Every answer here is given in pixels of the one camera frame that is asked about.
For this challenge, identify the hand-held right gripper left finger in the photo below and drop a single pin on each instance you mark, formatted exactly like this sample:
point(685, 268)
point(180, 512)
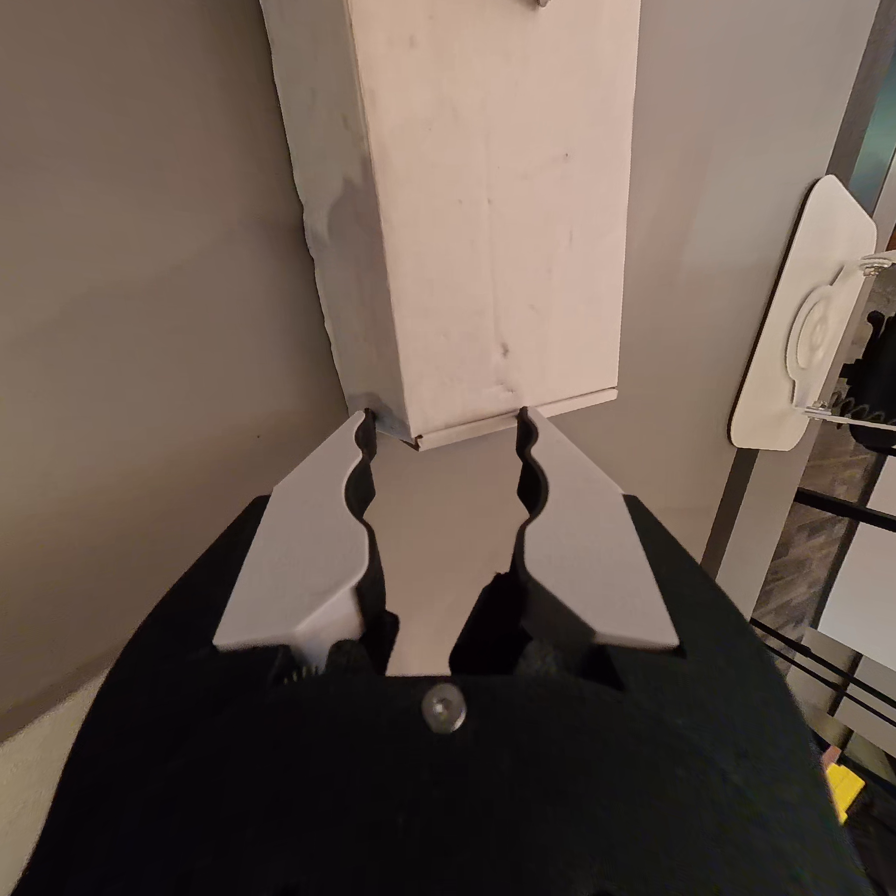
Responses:
point(294, 560)

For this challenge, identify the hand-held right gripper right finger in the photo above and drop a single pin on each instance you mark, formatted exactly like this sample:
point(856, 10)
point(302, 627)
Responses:
point(595, 560)

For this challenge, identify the white cardboard box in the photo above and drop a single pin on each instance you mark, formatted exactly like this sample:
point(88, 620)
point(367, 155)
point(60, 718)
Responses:
point(490, 210)

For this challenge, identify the stack of yellow trays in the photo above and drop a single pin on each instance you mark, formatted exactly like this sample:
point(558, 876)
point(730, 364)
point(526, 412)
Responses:
point(843, 791)

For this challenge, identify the dark device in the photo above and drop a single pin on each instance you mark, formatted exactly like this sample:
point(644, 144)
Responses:
point(875, 364)

